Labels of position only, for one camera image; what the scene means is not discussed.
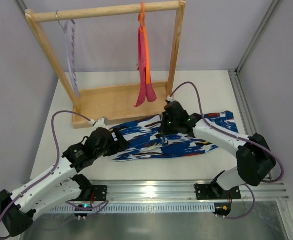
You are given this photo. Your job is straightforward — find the blue white red patterned trousers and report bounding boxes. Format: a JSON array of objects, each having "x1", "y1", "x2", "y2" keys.
[{"x1": 108, "y1": 110, "x2": 240, "y2": 163}]

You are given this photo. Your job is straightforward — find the lilac plastic hanger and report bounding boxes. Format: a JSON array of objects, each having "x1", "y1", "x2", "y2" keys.
[{"x1": 55, "y1": 10, "x2": 80, "y2": 97}]

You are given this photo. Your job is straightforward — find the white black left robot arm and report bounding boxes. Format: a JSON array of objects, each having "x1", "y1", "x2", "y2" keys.
[{"x1": 0, "y1": 127, "x2": 130, "y2": 237}]

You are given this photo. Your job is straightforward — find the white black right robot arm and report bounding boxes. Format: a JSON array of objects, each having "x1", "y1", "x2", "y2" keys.
[{"x1": 162, "y1": 100, "x2": 277, "y2": 199}]

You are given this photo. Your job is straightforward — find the pink cloth on hanger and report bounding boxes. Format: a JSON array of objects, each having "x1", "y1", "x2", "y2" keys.
[{"x1": 135, "y1": 26, "x2": 157, "y2": 108}]

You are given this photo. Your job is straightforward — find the orange plastic hanger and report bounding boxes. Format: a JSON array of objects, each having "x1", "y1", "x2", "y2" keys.
[{"x1": 138, "y1": 1, "x2": 151, "y2": 85}]

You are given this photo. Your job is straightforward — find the wooden clothes rack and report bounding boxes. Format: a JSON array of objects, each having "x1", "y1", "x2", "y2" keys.
[{"x1": 25, "y1": 0, "x2": 186, "y2": 129}]

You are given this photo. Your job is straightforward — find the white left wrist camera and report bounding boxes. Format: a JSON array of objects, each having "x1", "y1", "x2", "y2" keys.
[{"x1": 88, "y1": 117, "x2": 109, "y2": 131}]

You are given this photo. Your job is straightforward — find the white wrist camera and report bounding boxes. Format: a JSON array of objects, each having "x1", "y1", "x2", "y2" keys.
[
  {"x1": 88, "y1": 117, "x2": 109, "y2": 131},
  {"x1": 166, "y1": 95, "x2": 175, "y2": 104}
]

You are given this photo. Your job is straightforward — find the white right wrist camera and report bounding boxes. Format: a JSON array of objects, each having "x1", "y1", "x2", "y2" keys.
[{"x1": 166, "y1": 95, "x2": 175, "y2": 104}]

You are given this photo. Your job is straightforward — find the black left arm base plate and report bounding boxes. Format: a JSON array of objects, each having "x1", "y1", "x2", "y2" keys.
[{"x1": 85, "y1": 185, "x2": 108, "y2": 203}]

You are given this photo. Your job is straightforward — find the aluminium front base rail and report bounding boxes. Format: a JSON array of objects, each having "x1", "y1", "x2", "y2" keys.
[{"x1": 21, "y1": 180, "x2": 290, "y2": 205}]

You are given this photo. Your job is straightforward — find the aluminium frame rail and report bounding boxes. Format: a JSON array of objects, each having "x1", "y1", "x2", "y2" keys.
[{"x1": 227, "y1": 0, "x2": 285, "y2": 181}]

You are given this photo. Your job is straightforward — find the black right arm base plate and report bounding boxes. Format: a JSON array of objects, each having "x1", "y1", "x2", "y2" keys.
[{"x1": 193, "y1": 183, "x2": 242, "y2": 200}]

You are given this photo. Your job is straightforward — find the slotted grey cable duct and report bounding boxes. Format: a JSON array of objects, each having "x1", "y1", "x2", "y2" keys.
[{"x1": 49, "y1": 202, "x2": 215, "y2": 215}]

